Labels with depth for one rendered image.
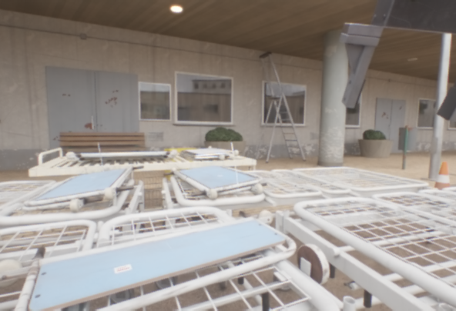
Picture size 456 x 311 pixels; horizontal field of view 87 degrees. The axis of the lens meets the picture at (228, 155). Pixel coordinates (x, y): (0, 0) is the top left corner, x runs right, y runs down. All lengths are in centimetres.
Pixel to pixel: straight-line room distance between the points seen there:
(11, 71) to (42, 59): 62
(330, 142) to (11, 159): 725
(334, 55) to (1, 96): 741
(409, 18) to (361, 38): 5
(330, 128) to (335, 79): 119
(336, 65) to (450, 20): 637
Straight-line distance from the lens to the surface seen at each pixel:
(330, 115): 657
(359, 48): 37
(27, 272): 86
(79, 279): 74
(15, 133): 689
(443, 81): 594
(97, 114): 656
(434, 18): 38
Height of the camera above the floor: 89
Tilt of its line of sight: 6 degrees down
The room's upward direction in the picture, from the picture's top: 1 degrees clockwise
